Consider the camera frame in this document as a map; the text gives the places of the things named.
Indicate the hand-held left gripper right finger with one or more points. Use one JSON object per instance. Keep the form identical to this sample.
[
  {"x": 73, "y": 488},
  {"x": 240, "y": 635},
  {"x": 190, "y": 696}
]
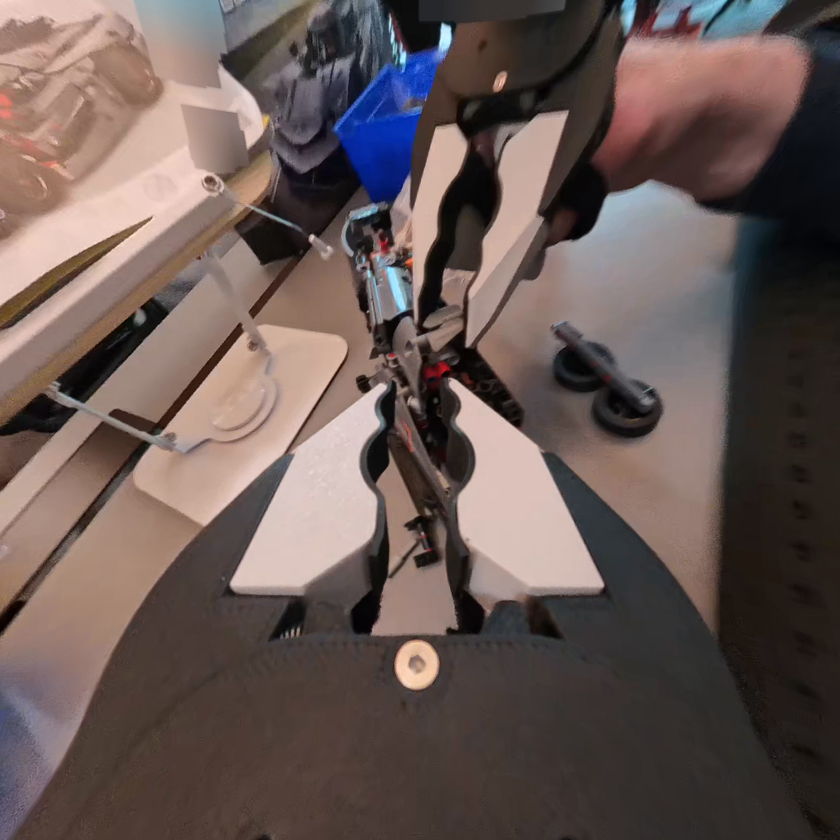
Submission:
[{"x": 531, "y": 525}]

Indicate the black lego wheel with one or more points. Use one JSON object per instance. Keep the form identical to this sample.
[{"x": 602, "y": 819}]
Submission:
[
  {"x": 577, "y": 371},
  {"x": 623, "y": 417}
]

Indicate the person's right hand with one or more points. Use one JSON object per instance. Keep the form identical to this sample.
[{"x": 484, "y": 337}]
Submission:
[{"x": 689, "y": 111}]

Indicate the white metal stand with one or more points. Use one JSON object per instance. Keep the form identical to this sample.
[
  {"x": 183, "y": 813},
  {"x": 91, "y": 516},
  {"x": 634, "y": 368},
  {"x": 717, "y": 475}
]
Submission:
[{"x": 289, "y": 367}]

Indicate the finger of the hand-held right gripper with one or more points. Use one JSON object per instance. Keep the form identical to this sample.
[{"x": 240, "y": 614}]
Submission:
[
  {"x": 430, "y": 197},
  {"x": 525, "y": 184}
]

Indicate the person's right forearm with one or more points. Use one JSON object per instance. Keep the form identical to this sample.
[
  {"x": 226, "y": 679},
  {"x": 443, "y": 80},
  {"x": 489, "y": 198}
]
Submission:
[{"x": 807, "y": 144}]

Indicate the lego car chassis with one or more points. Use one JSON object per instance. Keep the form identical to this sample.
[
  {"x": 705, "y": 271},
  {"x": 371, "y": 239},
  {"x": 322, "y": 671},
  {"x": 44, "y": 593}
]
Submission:
[{"x": 394, "y": 295}]

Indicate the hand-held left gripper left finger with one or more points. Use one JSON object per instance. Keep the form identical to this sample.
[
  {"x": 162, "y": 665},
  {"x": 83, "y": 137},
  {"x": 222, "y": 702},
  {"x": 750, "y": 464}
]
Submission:
[{"x": 302, "y": 525}]

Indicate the blue plastic bin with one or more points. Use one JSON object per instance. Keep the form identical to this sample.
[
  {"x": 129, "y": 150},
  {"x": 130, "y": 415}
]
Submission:
[{"x": 380, "y": 144}]

